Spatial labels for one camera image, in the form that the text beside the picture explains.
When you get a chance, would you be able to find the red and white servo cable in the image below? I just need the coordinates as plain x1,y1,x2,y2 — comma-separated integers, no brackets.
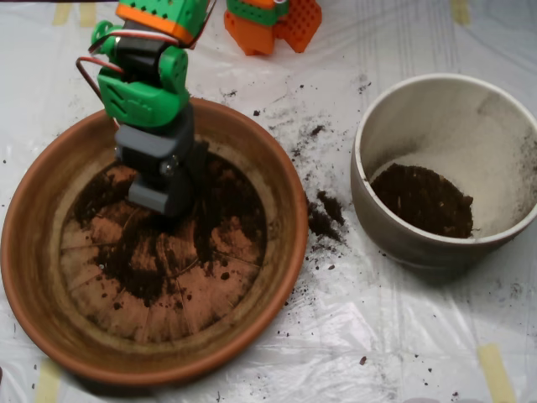
74,27,185,106

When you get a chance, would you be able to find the beige masking tape strip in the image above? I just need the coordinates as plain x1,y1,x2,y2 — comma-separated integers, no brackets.
451,0,472,26
477,343,518,403
79,3,98,29
53,3,73,27
34,359,63,403

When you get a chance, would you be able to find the dark soil pile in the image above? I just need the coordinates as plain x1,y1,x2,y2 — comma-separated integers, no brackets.
75,154,268,307

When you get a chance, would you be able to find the spilled soil clump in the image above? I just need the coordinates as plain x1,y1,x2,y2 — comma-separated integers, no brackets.
308,189,347,243

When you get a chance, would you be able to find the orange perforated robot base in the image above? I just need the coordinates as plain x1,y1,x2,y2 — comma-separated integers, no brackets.
224,0,323,56

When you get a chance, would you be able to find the clear plastic cover sheet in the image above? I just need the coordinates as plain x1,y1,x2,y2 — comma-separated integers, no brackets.
0,0,537,403

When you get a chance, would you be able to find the dark soil heap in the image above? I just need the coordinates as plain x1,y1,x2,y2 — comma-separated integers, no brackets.
371,162,476,239

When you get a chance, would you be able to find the white plant pot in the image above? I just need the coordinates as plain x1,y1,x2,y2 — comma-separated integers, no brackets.
350,73,537,270

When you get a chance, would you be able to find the terracotta plant saucer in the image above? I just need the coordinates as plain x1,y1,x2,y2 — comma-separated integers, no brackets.
0,95,310,387

